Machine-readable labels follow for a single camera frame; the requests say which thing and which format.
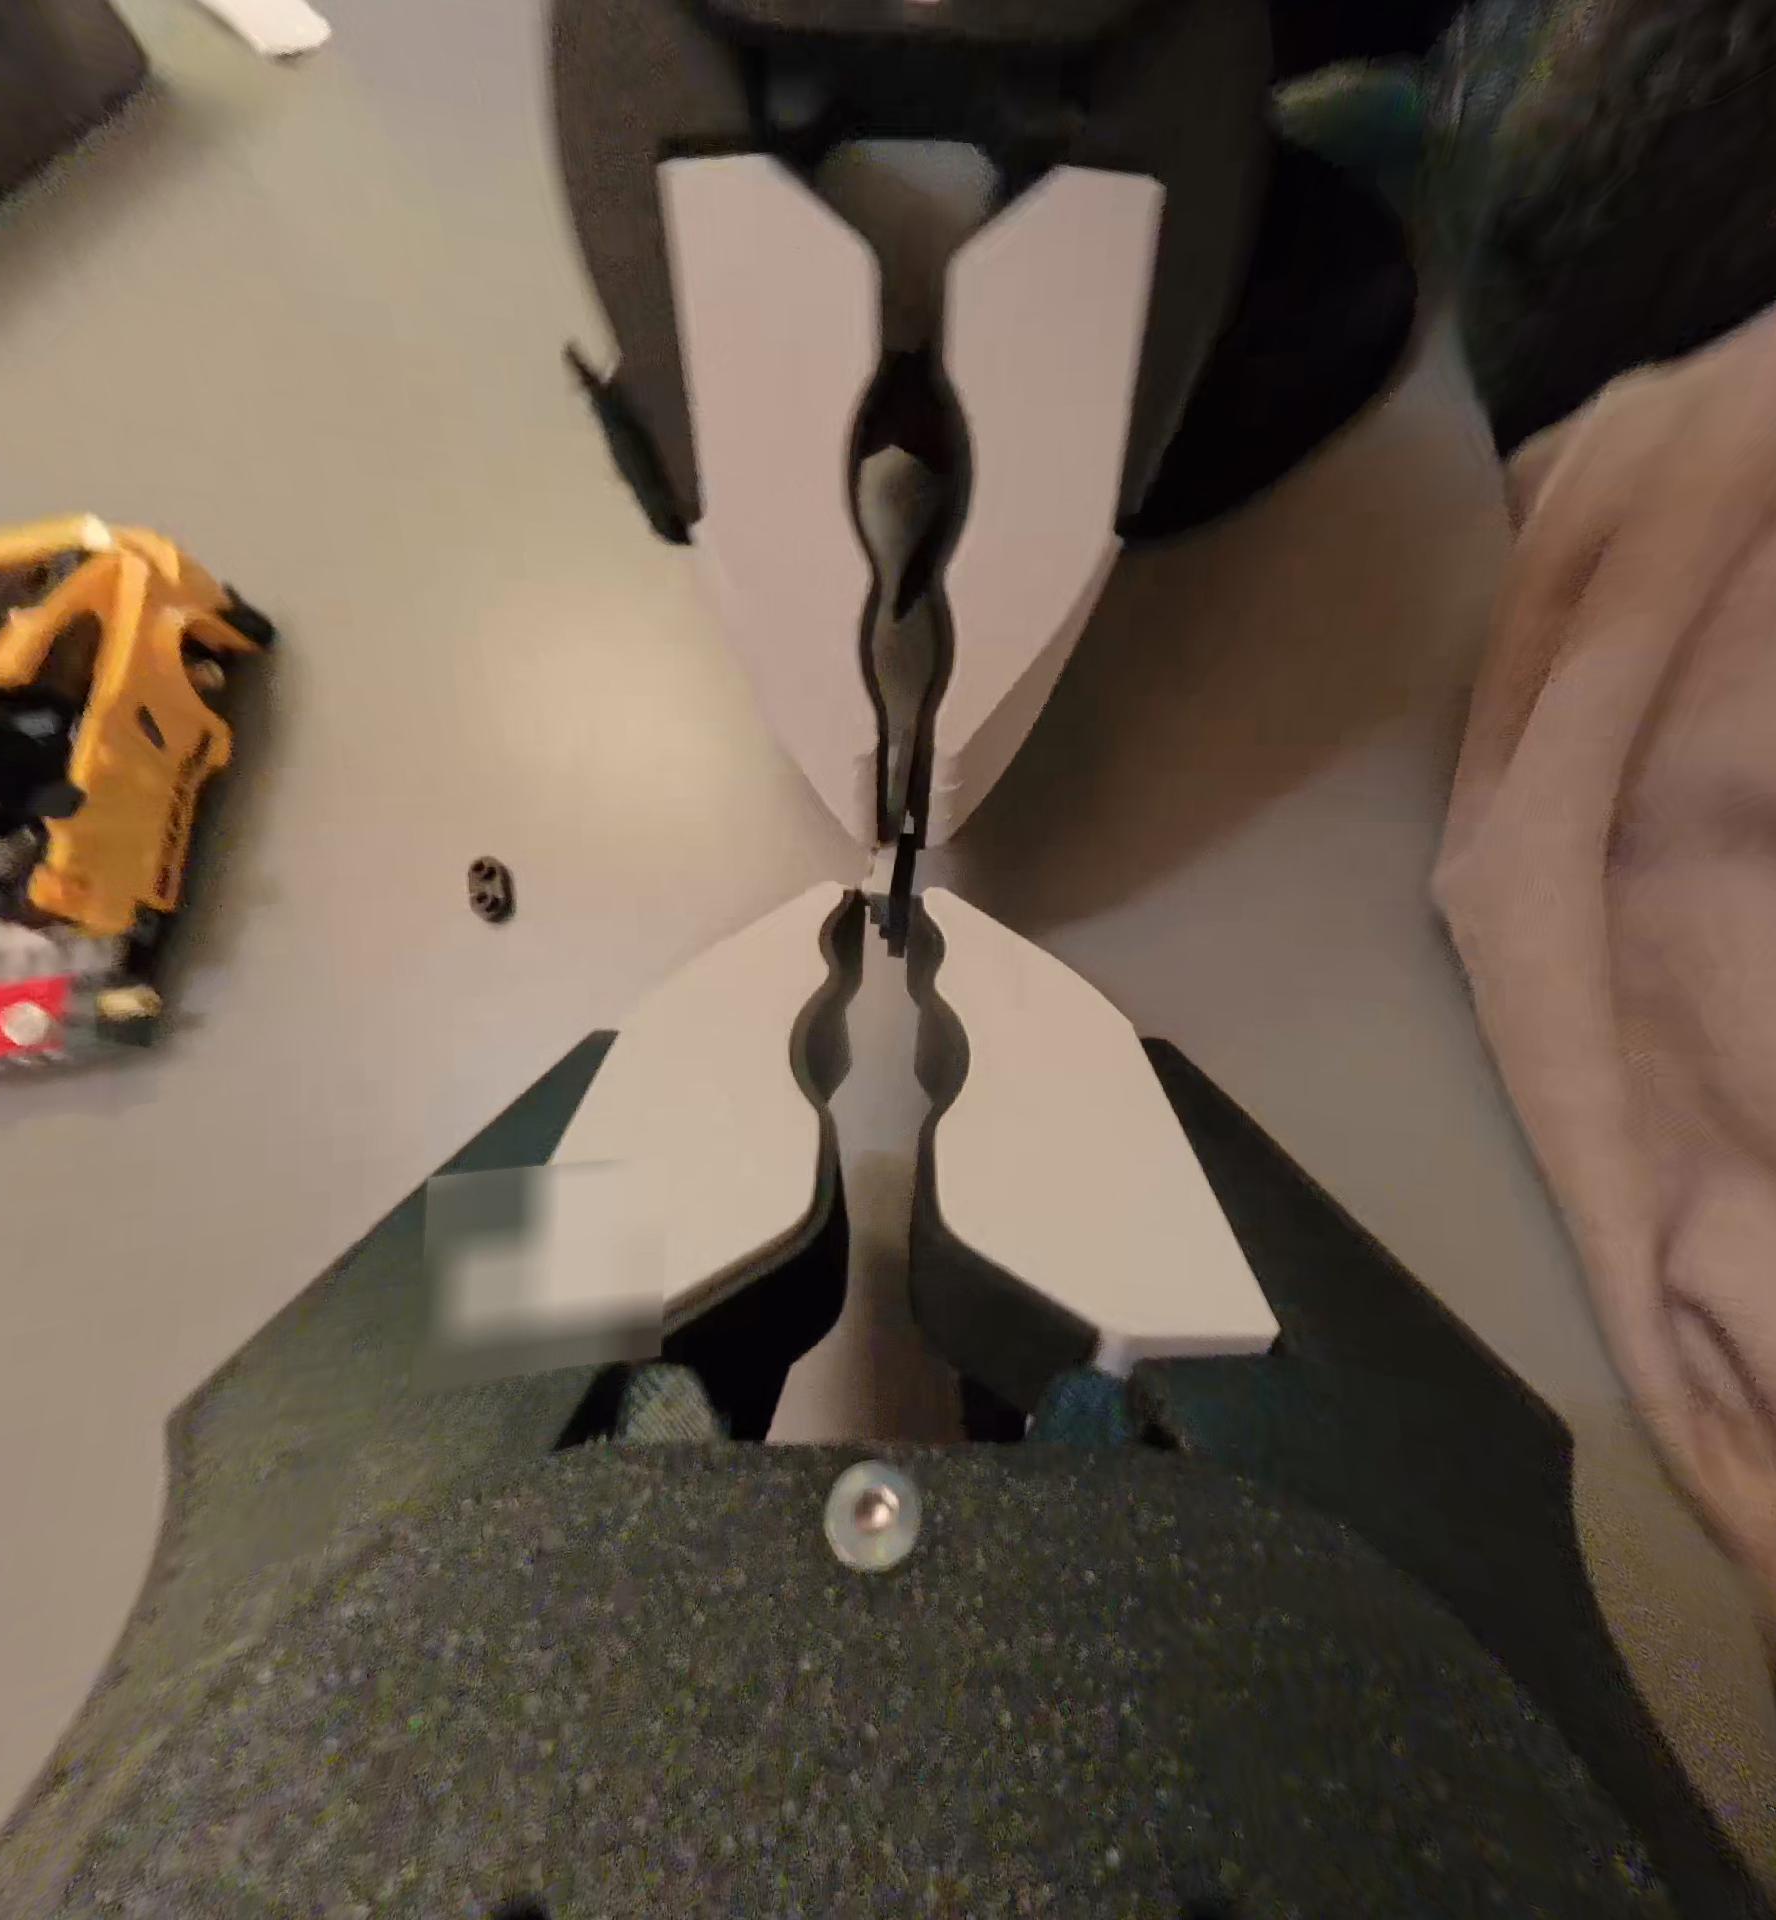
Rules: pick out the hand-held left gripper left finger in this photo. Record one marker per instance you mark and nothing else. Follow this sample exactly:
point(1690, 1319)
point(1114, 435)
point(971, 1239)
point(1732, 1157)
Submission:
point(707, 1079)

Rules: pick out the torn white paper bag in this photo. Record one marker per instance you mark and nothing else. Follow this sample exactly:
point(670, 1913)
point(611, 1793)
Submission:
point(273, 24)

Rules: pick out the dark lego set box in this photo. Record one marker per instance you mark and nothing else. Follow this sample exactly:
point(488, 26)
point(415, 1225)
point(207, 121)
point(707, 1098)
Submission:
point(20, 105)

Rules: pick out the black two-hole lego link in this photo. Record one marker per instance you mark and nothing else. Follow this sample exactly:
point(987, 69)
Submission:
point(492, 889)

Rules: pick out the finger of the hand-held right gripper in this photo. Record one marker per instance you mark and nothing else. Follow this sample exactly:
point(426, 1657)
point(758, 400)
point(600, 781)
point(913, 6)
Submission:
point(1053, 449)
point(769, 449)

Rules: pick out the long grey lego plate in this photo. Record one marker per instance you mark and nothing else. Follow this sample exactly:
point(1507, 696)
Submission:
point(900, 901)

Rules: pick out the taupe sweatshirt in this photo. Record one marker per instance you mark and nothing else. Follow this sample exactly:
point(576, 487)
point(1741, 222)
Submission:
point(1654, 901)

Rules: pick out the yellow lego car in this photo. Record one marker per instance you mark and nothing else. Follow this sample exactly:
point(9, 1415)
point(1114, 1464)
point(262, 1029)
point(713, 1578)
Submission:
point(122, 718)

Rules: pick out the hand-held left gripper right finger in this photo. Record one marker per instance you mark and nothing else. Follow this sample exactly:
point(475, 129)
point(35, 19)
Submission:
point(1083, 1170)

